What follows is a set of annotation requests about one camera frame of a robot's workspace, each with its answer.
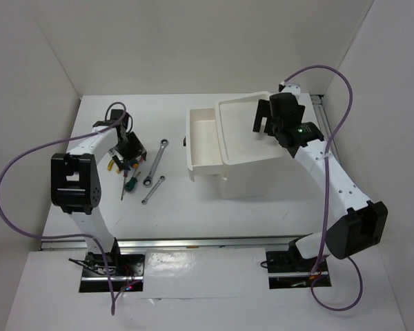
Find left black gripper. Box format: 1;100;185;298
107;132;146;171

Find stubby green screwdriver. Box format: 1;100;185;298
124;176;138;192

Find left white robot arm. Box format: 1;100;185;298
51;119;146;275

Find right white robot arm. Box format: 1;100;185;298
253;92;388;270

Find long silver ratchet wrench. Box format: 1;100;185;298
143;139;169;188

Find short silver combination wrench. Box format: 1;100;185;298
141;176;166;205

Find white drawer cabinet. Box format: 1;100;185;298
215;91;288;199

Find yellow handled pliers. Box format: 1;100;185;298
107;159;121;174

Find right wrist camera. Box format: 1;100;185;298
278;81;301;97

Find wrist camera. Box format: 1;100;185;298
108;108;128;123
278;81;301;97

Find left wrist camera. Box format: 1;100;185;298
108;108;128;123

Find aluminium side rail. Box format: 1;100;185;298
310;93;339;152

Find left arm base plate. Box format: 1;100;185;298
68;253;146;293

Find aluminium front rail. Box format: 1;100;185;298
40;236;308;252

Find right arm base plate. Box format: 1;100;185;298
259;251;332;290

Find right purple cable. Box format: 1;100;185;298
282;64;364;311

